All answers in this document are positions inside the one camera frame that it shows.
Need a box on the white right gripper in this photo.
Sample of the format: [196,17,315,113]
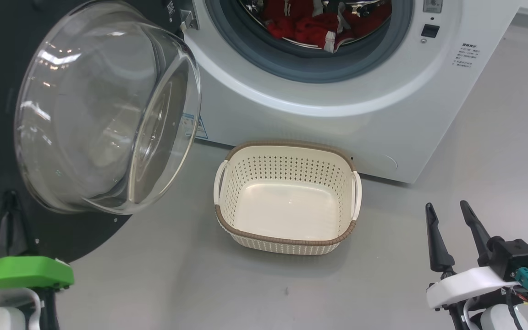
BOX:
[425,200,520,310]

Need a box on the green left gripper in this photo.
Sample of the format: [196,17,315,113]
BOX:
[0,192,75,292]

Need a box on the white front-load washing machine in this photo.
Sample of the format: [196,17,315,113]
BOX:
[172,0,521,185]

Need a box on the cream basket with brown rim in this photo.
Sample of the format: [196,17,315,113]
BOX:
[214,141,362,256]

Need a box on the black text label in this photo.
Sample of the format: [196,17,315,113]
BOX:
[452,43,481,68]

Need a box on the blue energy label sticker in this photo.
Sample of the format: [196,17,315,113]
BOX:
[181,112,209,140]

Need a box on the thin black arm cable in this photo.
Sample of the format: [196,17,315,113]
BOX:
[504,289,522,330]

